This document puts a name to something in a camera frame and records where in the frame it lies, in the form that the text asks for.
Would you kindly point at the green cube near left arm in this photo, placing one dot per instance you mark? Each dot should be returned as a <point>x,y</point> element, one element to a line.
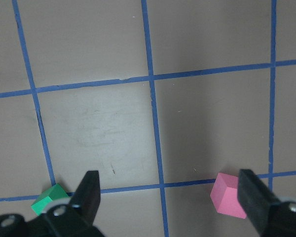
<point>53,193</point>

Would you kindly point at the pink cube near robot bases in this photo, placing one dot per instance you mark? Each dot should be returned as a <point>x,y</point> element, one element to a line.
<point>224,196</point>

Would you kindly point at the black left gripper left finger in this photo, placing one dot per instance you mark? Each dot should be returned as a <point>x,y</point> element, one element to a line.
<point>86,200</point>

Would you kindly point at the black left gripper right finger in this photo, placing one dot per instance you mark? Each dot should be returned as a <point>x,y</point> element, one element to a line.
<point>256,199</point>

